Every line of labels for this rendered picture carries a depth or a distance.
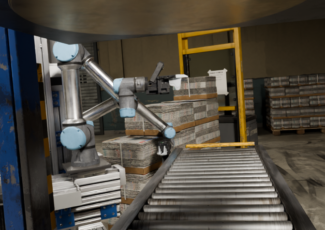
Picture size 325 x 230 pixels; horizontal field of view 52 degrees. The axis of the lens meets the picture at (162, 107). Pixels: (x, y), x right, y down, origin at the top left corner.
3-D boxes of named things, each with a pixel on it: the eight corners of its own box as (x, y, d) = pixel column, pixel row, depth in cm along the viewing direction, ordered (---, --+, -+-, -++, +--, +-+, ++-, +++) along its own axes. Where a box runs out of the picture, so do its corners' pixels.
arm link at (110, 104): (58, 122, 228) (128, 84, 231) (63, 120, 243) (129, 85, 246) (67, 137, 229) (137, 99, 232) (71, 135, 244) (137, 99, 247)
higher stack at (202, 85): (180, 200, 353) (171, 79, 347) (192, 191, 379) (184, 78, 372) (214, 205, 333) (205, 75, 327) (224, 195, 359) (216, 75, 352)
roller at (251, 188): (155, 198, 134) (154, 186, 133) (276, 197, 125) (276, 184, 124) (152, 202, 129) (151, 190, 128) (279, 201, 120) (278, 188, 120)
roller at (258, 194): (151, 204, 127) (150, 191, 127) (279, 203, 118) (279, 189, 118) (148, 208, 122) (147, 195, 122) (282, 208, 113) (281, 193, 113)
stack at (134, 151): (108, 249, 254) (99, 141, 250) (180, 200, 354) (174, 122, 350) (151, 259, 234) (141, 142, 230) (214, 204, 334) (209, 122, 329)
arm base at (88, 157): (73, 168, 168) (71, 148, 168) (69, 163, 182) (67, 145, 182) (102, 163, 174) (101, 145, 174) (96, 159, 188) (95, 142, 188)
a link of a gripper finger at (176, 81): (188, 86, 155) (170, 88, 160) (187, 73, 156) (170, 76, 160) (185, 85, 152) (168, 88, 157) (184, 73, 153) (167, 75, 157)
